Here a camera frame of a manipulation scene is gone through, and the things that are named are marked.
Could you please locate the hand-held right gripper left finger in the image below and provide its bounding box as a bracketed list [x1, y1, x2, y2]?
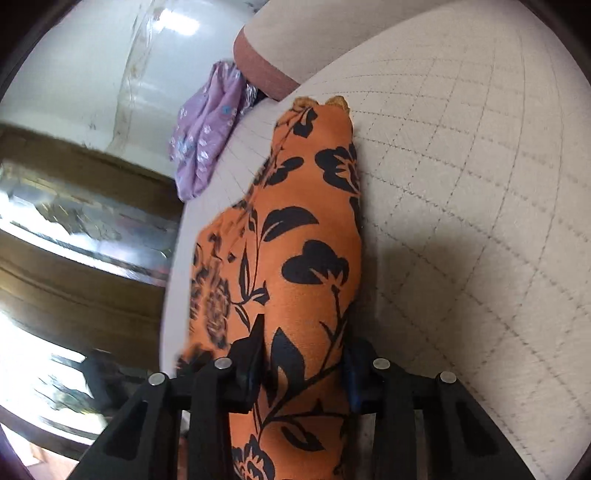
[78, 314, 266, 480]

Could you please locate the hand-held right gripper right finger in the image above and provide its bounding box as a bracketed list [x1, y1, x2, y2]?
[342, 337, 522, 480]

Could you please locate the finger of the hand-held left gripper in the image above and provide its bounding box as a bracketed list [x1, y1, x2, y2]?
[81, 348, 132, 414]

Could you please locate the orange black floral garment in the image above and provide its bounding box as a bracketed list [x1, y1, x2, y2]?
[178, 95, 365, 480]

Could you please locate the wooden cabinet with glass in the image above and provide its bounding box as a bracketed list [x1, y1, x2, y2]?
[0, 122, 185, 462]

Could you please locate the beige quilted mattress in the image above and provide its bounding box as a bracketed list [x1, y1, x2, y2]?
[157, 0, 587, 480]

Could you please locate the purple floral garment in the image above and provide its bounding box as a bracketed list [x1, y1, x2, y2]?
[168, 60, 250, 201]

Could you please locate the beige pillow with brown end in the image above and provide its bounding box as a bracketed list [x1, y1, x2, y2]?
[233, 0, 453, 101]

